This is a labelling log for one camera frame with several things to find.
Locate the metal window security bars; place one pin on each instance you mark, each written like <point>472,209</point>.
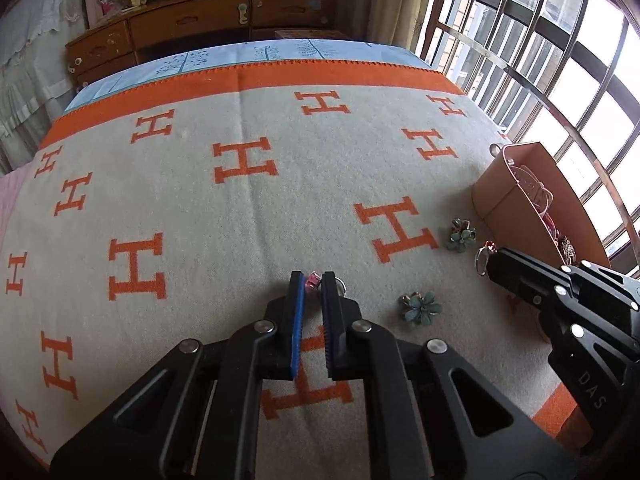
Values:
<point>562,73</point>

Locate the wooden desk with drawers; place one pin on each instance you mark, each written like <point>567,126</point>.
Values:
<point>169,26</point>

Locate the pink jewelry tray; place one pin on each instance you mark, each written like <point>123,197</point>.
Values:
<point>529,206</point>

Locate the silver ring pink stone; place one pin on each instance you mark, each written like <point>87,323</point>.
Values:
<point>313,283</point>

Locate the silver ring red stone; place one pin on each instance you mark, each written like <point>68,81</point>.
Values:
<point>482,257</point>

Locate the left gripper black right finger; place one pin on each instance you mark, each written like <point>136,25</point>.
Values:
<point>338,314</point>

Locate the orange grey H-pattern blanket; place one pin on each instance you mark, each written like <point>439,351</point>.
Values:
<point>179,208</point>

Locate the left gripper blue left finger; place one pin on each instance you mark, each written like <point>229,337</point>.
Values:
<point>280,359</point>

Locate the white lace furniture cover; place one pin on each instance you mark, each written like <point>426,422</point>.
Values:
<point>36,85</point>

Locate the light blue printed bedsheet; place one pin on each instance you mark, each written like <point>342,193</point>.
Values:
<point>239,54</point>

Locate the pink bedsheet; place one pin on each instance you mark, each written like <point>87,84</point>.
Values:
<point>10,187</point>

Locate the blue flower gold earring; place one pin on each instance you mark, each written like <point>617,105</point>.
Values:
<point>462,235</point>

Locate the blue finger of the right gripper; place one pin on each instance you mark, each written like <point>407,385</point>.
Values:
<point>528,278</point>

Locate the pink smart band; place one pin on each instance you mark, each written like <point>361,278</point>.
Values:
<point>538,194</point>

